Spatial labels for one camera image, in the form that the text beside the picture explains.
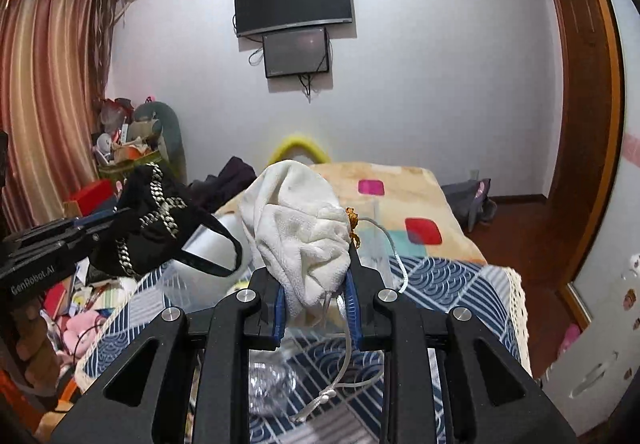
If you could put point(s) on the green plush cushion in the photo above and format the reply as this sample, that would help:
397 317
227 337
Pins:
170 134

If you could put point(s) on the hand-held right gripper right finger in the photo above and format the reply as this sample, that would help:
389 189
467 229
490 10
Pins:
353 311

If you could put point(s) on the blue wave pattern bedspread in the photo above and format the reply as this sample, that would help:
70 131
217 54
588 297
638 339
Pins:
450 289

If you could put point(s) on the grey bag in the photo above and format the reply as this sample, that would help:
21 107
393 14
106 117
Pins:
470 204

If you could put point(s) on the small wall monitor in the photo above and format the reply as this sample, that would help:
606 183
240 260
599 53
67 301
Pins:
296 51

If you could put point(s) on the white door with stickers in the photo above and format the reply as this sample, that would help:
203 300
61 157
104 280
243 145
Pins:
615 324

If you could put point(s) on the beige blanket with coloured squares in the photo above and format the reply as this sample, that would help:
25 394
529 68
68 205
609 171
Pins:
400 194

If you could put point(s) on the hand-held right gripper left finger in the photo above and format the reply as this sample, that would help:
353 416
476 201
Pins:
278 319

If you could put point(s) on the pink plush toy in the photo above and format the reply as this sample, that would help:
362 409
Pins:
80 329

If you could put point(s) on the clear plastic storage box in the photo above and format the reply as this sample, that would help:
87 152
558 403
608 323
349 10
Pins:
265 384

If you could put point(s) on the dark clothes pile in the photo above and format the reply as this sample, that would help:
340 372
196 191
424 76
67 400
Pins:
230 179

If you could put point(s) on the person's left hand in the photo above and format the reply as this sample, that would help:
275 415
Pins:
32 349

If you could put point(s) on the red box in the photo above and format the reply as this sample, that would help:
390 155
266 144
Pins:
92 196

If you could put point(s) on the pink slipper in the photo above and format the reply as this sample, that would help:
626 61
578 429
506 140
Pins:
568 341

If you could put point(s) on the pile of toys and boxes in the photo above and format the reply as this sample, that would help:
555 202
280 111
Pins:
122 139

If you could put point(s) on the wooden door frame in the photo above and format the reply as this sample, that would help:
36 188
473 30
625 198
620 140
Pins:
585 124

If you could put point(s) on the striped brown curtain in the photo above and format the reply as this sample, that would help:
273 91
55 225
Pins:
50 99

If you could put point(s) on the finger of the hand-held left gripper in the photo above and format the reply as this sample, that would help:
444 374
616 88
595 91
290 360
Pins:
92 238
100 218

